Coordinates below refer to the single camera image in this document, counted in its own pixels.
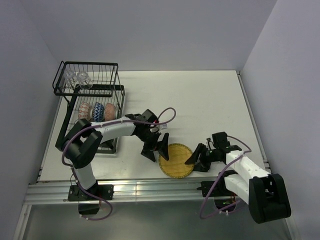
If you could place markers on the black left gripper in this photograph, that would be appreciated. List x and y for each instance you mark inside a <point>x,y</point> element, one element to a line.
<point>148,150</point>

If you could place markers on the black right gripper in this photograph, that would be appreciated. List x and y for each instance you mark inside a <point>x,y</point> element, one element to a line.
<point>194,157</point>

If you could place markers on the round woven bamboo tray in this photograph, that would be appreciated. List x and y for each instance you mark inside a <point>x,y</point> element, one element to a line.
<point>175,167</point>

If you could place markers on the pink floral patterned bowl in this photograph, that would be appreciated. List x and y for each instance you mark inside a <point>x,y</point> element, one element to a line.
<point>109,112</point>

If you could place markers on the orange patterned bowl zigzag outside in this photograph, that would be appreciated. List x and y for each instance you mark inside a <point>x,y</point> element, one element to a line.
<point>97,114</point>

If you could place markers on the blue triangle patterned bowl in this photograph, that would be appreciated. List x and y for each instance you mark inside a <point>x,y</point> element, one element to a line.
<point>84,111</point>

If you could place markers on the clear faceted glass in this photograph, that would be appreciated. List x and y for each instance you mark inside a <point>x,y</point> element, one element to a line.
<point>70,78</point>

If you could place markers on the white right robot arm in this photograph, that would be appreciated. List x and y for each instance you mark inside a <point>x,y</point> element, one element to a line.
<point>263,192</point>

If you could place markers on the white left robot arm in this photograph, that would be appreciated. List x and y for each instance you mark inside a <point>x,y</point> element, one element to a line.
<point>83,140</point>

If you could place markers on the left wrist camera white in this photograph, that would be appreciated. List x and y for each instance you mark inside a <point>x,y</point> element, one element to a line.
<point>158,128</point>

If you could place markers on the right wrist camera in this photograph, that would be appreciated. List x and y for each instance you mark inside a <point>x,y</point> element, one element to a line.
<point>209,143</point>

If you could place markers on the black wire dish rack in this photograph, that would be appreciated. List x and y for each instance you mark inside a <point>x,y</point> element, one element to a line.
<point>106,88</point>

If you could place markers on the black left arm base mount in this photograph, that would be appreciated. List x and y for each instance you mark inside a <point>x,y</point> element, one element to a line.
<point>89,202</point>

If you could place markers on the aluminium table edge rail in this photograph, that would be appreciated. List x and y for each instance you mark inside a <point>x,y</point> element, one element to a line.
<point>124,191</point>

